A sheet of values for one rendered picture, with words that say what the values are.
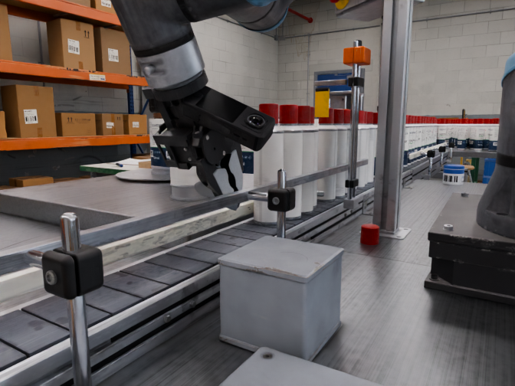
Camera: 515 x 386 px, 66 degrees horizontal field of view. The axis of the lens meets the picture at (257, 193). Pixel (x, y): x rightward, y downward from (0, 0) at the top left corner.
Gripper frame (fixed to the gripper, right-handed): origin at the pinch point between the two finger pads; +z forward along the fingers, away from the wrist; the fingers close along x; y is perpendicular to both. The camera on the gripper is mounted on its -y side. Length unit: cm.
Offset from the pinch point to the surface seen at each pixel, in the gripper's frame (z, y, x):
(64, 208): 6.1, 46.1, 2.1
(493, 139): 117, -28, -208
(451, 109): 360, 54, -701
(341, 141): 12.5, -2.1, -37.5
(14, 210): 9, 66, 4
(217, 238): 3.6, 2.3, 4.6
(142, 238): -6.1, 3.3, 14.9
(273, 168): 0.8, -1.2, -10.1
